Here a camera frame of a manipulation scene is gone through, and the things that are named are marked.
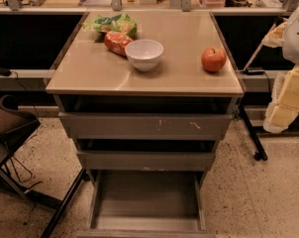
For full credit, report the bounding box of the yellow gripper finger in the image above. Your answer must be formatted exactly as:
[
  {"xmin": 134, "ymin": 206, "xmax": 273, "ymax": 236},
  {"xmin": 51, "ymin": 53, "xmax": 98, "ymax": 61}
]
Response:
[
  {"xmin": 263, "ymin": 65, "xmax": 299, "ymax": 133},
  {"xmin": 261, "ymin": 22, "xmax": 286, "ymax": 48}
]

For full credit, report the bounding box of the red apple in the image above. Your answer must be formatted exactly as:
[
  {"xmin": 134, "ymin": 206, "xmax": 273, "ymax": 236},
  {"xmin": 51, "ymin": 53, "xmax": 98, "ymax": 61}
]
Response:
[{"xmin": 201, "ymin": 48, "xmax": 227, "ymax": 72}]

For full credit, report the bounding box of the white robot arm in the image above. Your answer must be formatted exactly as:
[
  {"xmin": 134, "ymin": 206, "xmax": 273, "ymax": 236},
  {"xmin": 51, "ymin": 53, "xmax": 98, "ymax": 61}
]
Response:
[{"xmin": 261, "ymin": 6, "xmax": 299, "ymax": 133}]

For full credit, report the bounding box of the grey drawer cabinet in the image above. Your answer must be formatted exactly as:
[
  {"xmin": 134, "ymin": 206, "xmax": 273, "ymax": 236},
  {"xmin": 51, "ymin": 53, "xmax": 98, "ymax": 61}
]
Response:
[{"xmin": 47, "ymin": 10, "xmax": 244, "ymax": 238}]

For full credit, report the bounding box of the bottom grey drawer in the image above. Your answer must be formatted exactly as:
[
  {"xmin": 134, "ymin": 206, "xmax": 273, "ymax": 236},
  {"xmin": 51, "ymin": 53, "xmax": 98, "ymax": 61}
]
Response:
[{"xmin": 76, "ymin": 171, "xmax": 216, "ymax": 238}]

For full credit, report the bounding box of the grey drawer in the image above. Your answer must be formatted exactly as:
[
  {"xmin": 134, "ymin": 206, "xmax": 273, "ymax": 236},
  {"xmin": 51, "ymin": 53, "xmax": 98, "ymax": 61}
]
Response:
[
  {"xmin": 76, "ymin": 171, "xmax": 216, "ymax": 238},
  {"xmin": 77, "ymin": 151, "xmax": 215, "ymax": 172},
  {"xmin": 59, "ymin": 112, "xmax": 231, "ymax": 140}
]

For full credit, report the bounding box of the middle grey drawer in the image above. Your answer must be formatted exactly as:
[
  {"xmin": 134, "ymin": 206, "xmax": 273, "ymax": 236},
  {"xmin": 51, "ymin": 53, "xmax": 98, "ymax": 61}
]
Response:
[{"xmin": 77, "ymin": 151, "xmax": 215, "ymax": 172}]

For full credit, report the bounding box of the top grey drawer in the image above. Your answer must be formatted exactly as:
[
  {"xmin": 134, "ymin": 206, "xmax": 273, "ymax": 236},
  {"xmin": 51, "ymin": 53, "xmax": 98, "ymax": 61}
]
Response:
[{"xmin": 59, "ymin": 112, "xmax": 231, "ymax": 140}]

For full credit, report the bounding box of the white rod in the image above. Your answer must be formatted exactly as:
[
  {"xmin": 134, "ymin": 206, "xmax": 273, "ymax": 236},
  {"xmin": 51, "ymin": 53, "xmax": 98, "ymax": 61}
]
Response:
[{"xmin": 242, "ymin": 23, "xmax": 276, "ymax": 72}]

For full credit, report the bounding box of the black power adapter right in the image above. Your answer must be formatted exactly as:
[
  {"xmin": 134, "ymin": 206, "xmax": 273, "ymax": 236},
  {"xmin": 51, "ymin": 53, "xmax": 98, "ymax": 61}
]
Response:
[{"xmin": 245, "ymin": 67, "xmax": 264, "ymax": 75}]

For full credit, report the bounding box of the black power adapter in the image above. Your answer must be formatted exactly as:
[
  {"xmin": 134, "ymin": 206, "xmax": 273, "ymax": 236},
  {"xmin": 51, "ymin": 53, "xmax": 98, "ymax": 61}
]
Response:
[
  {"xmin": 0, "ymin": 67, "xmax": 11, "ymax": 76},
  {"xmin": 245, "ymin": 67, "xmax": 264, "ymax": 75}
]

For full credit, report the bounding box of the black table leg stand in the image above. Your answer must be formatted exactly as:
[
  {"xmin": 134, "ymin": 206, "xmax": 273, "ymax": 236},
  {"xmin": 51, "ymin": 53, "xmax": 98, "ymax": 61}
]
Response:
[{"xmin": 239, "ymin": 105, "xmax": 268, "ymax": 161}]

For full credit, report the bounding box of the white bowl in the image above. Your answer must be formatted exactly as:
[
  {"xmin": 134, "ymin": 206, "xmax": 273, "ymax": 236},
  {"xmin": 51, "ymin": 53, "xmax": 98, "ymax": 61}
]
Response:
[{"xmin": 125, "ymin": 39, "xmax": 164, "ymax": 71}]

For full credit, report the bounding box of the green chip bag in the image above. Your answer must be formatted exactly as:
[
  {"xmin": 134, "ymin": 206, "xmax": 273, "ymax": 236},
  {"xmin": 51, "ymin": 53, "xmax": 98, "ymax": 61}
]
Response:
[{"xmin": 83, "ymin": 13, "xmax": 138, "ymax": 38}]

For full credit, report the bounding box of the orange snack bag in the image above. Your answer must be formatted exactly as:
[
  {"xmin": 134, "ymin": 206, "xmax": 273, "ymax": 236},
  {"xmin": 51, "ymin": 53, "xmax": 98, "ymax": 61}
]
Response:
[{"xmin": 104, "ymin": 31, "xmax": 133, "ymax": 56}]

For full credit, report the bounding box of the black diagonal floor bar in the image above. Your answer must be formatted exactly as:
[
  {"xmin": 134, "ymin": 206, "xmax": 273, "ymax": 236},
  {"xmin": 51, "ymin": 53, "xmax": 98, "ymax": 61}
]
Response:
[{"xmin": 41, "ymin": 169, "xmax": 86, "ymax": 238}]

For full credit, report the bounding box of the black power adapter left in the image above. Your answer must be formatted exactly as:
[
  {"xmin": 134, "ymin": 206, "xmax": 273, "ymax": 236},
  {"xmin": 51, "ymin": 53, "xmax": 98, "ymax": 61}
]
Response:
[{"xmin": 0, "ymin": 67, "xmax": 11, "ymax": 76}]

